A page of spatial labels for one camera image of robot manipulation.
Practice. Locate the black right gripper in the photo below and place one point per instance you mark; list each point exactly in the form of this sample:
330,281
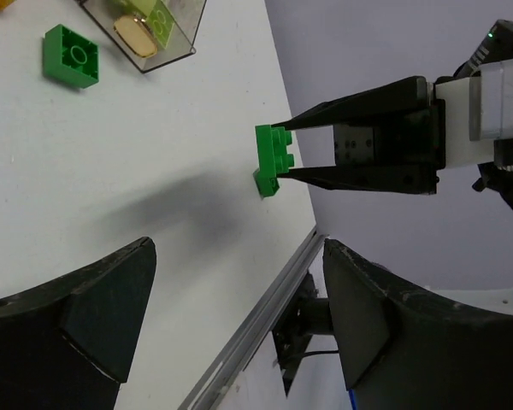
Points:
390,124

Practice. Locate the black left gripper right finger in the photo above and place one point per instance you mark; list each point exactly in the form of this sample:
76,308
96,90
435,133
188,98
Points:
402,346

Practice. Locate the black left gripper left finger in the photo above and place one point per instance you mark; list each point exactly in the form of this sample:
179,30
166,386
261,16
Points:
69,343

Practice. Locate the long green lego plate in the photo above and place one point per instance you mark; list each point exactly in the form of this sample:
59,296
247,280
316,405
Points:
273,159

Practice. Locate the lime lego brick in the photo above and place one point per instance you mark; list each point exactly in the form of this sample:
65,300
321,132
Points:
161,23

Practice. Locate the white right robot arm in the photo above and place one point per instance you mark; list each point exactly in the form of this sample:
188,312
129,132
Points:
472,114

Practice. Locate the clear three-compartment container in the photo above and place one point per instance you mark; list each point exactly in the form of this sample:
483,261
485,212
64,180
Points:
150,33

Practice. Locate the small green lego brick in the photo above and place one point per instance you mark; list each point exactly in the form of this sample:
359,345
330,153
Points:
69,58

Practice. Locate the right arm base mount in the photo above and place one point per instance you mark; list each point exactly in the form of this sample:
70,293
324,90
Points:
307,314

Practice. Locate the aluminium rail front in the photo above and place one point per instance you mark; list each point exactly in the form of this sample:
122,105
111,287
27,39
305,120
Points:
210,389

